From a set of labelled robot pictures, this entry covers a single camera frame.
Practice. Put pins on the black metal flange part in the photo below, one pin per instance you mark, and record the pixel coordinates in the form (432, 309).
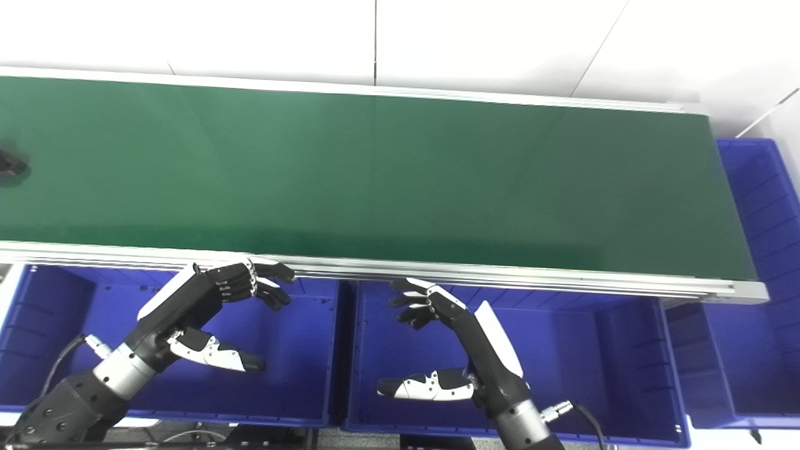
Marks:
(9, 165)

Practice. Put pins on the green conveyor belt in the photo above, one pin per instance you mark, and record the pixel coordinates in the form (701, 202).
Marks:
(375, 181)
(500, 275)

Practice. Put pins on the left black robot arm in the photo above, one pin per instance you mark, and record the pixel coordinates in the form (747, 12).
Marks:
(69, 403)

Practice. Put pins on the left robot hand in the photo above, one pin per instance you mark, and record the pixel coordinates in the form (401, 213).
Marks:
(181, 300)

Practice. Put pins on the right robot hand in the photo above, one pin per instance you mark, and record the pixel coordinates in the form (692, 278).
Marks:
(484, 350)

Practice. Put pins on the blue plastic bin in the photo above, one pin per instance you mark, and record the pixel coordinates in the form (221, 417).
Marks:
(575, 369)
(762, 350)
(294, 362)

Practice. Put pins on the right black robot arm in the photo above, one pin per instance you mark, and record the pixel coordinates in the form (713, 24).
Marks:
(522, 428)

